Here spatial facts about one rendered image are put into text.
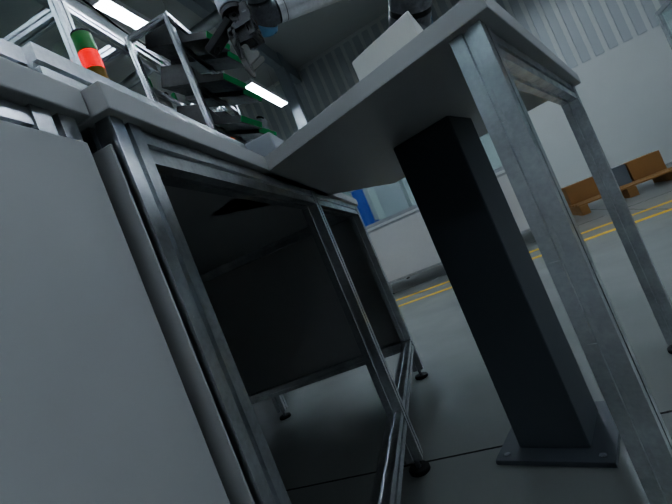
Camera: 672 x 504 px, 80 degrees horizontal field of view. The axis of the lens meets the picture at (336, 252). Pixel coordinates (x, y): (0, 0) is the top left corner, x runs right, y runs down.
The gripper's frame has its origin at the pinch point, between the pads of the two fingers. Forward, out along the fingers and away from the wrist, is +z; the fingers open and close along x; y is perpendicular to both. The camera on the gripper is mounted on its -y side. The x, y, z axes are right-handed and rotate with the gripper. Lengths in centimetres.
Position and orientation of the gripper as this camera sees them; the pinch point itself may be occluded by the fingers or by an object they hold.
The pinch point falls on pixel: (250, 74)
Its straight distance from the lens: 132.8
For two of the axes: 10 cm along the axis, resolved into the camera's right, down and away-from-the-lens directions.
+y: 9.0, -3.8, -2.2
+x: 2.2, -0.5, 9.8
